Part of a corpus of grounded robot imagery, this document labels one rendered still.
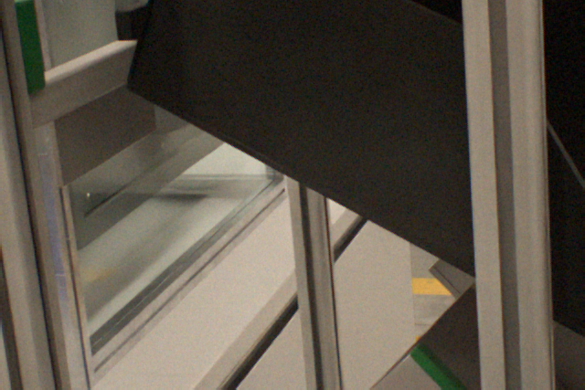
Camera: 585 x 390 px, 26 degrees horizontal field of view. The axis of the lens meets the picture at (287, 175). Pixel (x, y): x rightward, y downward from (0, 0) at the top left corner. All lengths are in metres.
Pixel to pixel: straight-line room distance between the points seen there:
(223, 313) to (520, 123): 1.10
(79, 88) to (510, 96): 0.18
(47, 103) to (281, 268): 1.13
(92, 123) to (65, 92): 0.05
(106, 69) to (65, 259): 0.76
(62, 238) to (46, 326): 0.78
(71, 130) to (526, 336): 0.20
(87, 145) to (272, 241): 1.18
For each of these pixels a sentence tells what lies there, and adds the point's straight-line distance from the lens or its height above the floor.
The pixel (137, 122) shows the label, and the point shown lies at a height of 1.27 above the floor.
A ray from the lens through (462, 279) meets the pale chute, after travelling 0.58.
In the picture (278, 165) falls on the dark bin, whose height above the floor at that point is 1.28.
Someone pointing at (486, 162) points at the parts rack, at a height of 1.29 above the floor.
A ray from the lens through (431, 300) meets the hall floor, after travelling 3.74.
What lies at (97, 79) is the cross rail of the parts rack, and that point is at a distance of 0.48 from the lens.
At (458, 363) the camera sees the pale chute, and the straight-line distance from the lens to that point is 0.52.
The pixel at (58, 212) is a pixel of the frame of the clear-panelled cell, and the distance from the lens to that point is 1.22.
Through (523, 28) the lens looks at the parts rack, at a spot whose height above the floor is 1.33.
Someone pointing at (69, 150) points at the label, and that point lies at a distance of 0.48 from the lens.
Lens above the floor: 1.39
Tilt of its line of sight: 16 degrees down
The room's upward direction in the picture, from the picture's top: 5 degrees counter-clockwise
